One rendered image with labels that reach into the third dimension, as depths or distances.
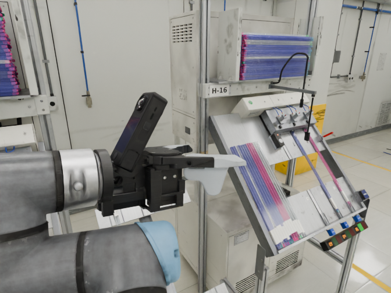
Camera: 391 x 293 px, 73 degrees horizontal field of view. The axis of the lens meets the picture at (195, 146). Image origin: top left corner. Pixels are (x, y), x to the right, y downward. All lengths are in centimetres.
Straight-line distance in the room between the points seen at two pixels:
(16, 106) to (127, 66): 170
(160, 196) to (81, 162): 11
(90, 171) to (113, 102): 235
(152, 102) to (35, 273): 23
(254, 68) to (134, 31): 153
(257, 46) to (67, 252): 128
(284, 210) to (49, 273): 113
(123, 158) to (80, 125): 231
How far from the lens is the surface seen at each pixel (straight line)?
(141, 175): 38
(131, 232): 33
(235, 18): 136
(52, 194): 33
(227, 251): 157
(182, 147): 48
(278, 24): 181
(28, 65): 104
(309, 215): 144
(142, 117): 36
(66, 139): 268
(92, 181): 34
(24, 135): 110
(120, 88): 267
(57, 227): 103
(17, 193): 33
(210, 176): 38
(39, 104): 110
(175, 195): 39
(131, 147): 36
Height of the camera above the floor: 153
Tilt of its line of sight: 20 degrees down
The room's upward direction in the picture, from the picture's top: straight up
